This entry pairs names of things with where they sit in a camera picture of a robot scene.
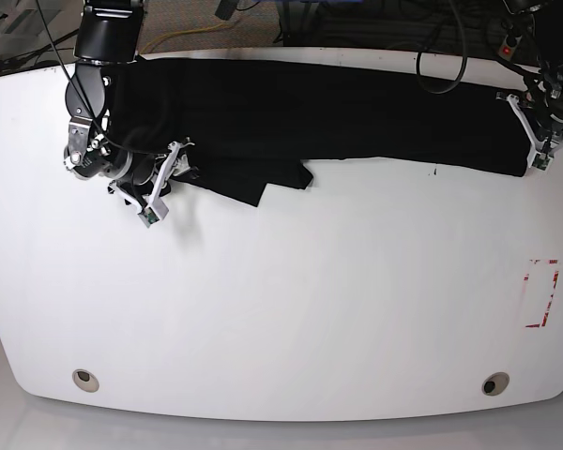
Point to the black T-shirt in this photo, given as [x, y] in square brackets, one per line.
[256, 123]

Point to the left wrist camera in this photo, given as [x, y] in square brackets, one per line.
[541, 161]

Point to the left table grommet hole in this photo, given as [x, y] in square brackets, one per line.
[85, 380]

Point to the right table grommet hole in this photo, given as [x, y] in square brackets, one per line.
[495, 384]

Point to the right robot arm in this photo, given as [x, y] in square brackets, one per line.
[98, 61]

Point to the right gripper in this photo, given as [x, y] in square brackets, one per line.
[89, 154]

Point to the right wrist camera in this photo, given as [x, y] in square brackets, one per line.
[153, 214]

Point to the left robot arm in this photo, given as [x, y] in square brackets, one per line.
[546, 39]

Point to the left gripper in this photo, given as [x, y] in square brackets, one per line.
[542, 102]

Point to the table grommet hole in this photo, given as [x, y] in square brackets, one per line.
[495, 384]
[85, 380]

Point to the red tape rectangle marking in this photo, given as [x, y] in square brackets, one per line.
[539, 292]

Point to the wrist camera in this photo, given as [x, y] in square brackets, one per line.
[541, 161]
[153, 214]

